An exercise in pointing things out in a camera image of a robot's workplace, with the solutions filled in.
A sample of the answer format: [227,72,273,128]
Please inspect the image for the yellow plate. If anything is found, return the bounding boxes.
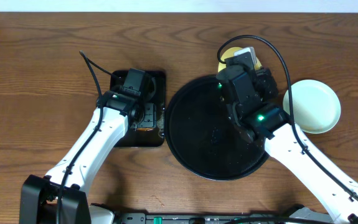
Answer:
[221,47,262,70]

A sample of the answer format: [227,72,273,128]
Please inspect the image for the black rectangular tray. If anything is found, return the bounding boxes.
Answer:
[110,70,166,147]

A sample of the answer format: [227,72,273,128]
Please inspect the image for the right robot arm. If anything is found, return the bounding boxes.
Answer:
[216,65,358,223]

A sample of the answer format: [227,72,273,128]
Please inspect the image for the black round tray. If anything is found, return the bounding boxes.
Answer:
[164,75,269,180]

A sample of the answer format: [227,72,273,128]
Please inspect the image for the light green plate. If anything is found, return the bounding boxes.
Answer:
[291,80,341,134]

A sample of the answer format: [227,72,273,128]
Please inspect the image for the orange green sponge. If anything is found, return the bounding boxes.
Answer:
[135,127,155,131]

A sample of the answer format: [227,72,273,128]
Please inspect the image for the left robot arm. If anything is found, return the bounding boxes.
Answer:
[19,88,157,223]

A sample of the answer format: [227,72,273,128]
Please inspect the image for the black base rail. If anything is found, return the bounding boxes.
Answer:
[112,212,330,224]

